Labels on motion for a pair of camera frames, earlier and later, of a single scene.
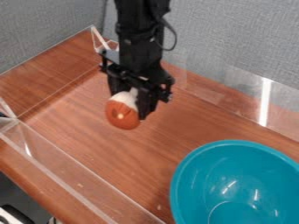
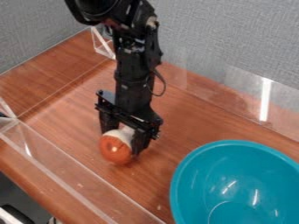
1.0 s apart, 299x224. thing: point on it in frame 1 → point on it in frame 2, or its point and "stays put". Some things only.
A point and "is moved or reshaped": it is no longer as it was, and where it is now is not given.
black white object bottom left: (12, 216) stays put
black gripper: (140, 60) → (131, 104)
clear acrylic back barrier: (262, 101) stays put
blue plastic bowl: (236, 181) stays put
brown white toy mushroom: (121, 111) is moved or reshaped
